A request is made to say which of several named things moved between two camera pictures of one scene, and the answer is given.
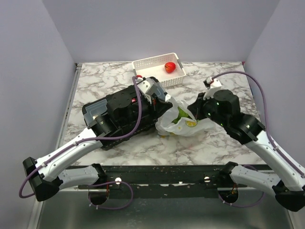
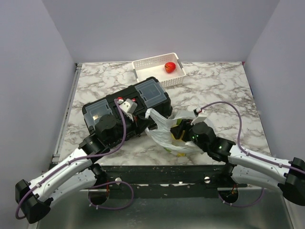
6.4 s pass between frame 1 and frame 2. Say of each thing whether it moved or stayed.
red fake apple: stayed
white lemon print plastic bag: moved
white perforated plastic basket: stayed
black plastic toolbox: stayed
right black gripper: moved
